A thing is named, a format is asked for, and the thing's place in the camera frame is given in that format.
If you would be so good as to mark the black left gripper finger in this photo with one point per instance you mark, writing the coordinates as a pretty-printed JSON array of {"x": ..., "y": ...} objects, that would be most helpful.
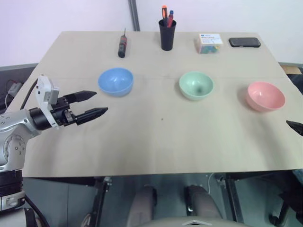
[
  {"x": 91, "y": 113},
  {"x": 81, "y": 95}
]

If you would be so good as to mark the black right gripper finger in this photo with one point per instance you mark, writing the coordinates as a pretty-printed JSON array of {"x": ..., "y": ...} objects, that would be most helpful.
[{"x": 296, "y": 126}]

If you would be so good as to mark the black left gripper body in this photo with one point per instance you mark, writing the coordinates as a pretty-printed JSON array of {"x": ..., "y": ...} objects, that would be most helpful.
[{"x": 62, "y": 113}]

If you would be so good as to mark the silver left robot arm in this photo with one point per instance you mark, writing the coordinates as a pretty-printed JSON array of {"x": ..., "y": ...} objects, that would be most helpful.
[{"x": 14, "y": 132}]

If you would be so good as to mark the blue bowl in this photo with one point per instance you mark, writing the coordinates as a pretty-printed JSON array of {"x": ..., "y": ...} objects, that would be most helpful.
[{"x": 116, "y": 81}]

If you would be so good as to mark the pink bowl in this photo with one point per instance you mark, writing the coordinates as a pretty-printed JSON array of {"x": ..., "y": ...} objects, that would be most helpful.
[{"x": 265, "y": 96}]

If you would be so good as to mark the grey power adapter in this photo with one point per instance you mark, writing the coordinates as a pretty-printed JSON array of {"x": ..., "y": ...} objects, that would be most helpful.
[{"x": 14, "y": 88}]

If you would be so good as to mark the black red screwdriver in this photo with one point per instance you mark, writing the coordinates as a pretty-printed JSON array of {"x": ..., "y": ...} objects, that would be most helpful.
[{"x": 122, "y": 46}]

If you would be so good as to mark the black table leg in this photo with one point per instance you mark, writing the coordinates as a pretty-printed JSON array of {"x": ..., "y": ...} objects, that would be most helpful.
[
  {"x": 230, "y": 196},
  {"x": 99, "y": 201}
]

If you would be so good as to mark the black phone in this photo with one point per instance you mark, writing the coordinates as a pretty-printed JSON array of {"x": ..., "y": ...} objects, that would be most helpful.
[{"x": 244, "y": 42}]

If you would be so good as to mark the black pen cup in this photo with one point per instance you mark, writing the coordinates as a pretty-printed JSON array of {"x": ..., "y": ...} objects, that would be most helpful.
[{"x": 167, "y": 35}]

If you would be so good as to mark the green bowl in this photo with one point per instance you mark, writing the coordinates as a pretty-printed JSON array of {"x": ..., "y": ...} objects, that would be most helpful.
[{"x": 196, "y": 85}]

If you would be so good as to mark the orange black marker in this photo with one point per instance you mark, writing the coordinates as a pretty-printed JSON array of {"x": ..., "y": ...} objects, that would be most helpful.
[{"x": 164, "y": 14}]

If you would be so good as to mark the red blue marker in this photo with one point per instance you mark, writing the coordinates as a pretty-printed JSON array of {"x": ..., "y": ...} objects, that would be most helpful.
[{"x": 170, "y": 19}]

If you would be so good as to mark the clear box of pins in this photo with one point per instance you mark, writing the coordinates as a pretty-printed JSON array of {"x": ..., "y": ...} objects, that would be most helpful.
[{"x": 208, "y": 43}]

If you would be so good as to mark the grey robot torso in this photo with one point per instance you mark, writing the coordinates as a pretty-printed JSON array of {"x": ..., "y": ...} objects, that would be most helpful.
[{"x": 194, "y": 222}]

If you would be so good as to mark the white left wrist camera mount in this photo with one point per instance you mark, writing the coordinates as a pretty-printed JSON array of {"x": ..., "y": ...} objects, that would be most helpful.
[{"x": 45, "y": 91}]

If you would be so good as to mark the grey vertical post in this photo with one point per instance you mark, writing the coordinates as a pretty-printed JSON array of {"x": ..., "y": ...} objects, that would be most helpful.
[{"x": 134, "y": 14}]

